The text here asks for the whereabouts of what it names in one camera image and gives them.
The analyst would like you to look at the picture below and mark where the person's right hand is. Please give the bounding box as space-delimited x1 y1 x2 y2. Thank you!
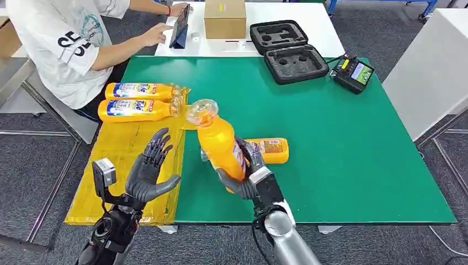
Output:
140 22 174 47

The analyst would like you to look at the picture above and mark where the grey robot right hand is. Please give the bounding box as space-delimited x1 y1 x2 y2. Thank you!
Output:
215 137 266 201

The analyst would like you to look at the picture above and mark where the person's left hand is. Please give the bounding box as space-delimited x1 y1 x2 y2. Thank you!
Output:
168 3 191 18

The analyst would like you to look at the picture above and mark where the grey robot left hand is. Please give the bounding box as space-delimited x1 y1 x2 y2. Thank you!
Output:
125 128 182 204

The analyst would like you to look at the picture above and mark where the orange drink bottle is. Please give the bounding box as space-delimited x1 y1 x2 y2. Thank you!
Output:
104 82 183 103
185 98 253 194
97 98 183 124
200 137 290 165

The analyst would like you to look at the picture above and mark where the tablet in dark stand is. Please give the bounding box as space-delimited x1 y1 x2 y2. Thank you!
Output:
168 3 191 49

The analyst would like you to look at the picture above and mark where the yellow sheet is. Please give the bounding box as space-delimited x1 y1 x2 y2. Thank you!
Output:
65 86 200 226

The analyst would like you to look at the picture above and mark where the cardboard box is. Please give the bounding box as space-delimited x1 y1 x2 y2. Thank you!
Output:
204 0 247 40

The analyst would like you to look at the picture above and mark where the green table mat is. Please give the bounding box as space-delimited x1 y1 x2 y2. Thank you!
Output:
120 55 458 225

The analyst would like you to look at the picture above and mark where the grey metal bench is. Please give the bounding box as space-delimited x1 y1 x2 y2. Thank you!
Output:
0 56 99 145

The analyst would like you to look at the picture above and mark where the person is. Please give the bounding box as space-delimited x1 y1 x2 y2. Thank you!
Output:
5 0 130 121

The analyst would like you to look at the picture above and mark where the open black foam case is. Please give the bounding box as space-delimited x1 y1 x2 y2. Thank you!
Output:
249 19 330 86

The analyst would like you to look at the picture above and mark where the black controller with screen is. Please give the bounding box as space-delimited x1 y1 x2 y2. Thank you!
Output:
332 55 375 95

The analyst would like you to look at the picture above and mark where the white cabinet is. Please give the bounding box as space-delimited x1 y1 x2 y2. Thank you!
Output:
381 8 468 141

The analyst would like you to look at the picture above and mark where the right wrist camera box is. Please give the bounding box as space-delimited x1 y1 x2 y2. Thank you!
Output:
248 166 285 210

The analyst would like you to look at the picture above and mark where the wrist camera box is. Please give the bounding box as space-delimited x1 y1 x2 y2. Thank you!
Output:
248 166 285 210
91 158 118 202

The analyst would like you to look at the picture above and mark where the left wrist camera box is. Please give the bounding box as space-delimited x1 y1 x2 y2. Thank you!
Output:
91 158 118 202

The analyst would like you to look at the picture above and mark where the blue metal frame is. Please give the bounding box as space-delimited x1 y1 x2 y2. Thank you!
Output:
326 0 438 19

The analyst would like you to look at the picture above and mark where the white floor cable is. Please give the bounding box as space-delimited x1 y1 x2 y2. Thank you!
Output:
429 226 468 257

